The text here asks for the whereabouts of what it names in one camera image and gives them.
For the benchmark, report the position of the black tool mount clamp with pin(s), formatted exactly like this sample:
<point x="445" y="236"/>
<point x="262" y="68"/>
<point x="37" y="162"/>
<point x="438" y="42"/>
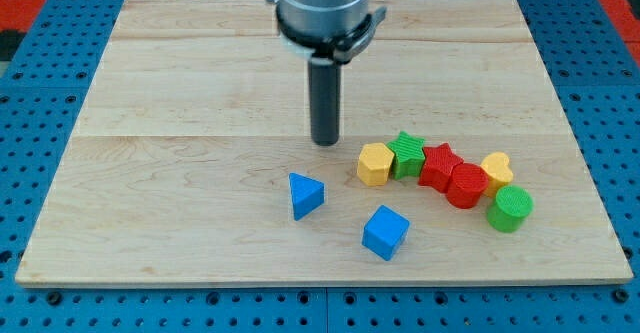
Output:
<point x="337" y="49"/>

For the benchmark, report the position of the yellow heart block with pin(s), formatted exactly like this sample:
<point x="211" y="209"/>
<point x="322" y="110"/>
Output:
<point x="497" y="168"/>

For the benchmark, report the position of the green star block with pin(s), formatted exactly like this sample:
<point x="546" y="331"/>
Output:
<point x="409" y="157"/>

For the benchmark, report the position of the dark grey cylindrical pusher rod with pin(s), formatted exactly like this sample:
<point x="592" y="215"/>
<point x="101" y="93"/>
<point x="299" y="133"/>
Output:
<point x="324" y="84"/>

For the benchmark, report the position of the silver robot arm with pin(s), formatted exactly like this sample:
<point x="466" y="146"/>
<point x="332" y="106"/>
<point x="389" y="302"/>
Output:
<point x="328" y="34"/>

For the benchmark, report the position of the yellow hexagon block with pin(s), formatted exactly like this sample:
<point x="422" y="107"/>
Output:
<point x="374" y="164"/>

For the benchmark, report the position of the red cylinder block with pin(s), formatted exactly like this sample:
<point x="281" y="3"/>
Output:
<point x="467" y="184"/>

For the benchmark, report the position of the blue triangle block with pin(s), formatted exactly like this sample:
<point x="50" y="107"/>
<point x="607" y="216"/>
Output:
<point x="306" y="193"/>

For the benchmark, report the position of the red star block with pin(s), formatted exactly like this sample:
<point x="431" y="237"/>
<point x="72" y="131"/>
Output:
<point x="438" y="166"/>

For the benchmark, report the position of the green cylinder block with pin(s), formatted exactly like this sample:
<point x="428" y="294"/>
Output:
<point x="509" y="209"/>

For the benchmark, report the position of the wooden board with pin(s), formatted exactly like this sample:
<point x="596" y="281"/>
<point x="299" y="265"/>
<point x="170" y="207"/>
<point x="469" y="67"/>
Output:
<point x="176" y="174"/>

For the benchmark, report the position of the blue cube block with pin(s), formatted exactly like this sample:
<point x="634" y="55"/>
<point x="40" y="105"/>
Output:
<point x="385" y="232"/>

